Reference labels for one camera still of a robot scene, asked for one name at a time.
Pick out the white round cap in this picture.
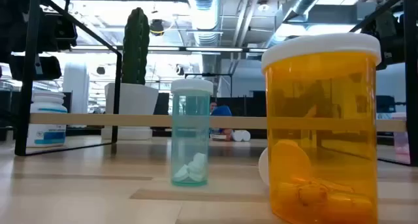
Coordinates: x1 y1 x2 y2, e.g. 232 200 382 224
260 33 382 224

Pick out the small pink pill bottle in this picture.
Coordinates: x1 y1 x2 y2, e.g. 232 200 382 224
391 112 411 165

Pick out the small teal pill bottle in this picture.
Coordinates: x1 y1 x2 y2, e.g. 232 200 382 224
170 78 214 187

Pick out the white hexagonal plant pot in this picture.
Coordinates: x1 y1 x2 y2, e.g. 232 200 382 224
101 82 160 141

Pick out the green cactus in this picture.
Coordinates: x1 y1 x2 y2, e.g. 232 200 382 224
121 7 151 86

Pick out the black ceiling speaker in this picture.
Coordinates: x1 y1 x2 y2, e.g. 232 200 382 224
149 18 165 37

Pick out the silver ventilation duct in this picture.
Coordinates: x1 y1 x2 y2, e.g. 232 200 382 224
187 0 226 47
266 0 330 48

